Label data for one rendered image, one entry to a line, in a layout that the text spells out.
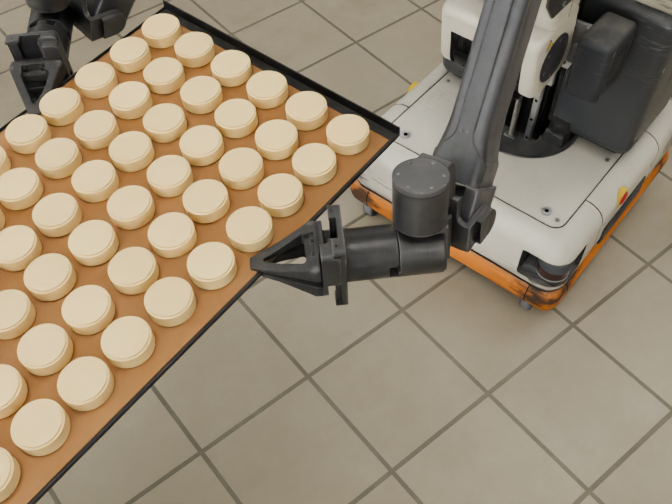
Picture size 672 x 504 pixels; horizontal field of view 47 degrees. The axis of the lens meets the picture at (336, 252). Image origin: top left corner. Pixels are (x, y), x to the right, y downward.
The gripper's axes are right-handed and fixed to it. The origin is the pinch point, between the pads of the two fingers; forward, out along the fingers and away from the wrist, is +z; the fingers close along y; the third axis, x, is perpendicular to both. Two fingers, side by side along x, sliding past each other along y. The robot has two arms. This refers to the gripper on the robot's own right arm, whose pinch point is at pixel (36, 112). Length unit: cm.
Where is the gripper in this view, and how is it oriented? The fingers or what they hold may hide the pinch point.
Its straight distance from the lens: 105.6
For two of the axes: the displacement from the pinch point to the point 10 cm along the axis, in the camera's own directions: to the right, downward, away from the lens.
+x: 9.9, -1.1, 0.3
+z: 1.1, 8.1, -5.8
